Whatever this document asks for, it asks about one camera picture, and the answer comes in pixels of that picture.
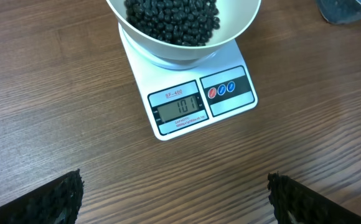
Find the white digital kitchen scale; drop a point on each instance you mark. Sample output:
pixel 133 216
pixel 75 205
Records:
pixel 181 97

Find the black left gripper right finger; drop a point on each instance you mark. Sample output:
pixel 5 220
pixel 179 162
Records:
pixel 295 203

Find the white bowl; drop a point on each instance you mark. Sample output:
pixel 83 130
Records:
pixel 235 17

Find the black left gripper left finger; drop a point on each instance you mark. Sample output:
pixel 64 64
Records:
pixel 58 201

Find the clear plastic container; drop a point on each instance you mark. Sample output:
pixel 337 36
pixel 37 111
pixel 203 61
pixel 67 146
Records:
pixel 340 11

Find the black beans in bowl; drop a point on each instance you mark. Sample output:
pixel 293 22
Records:
pixel 188 23

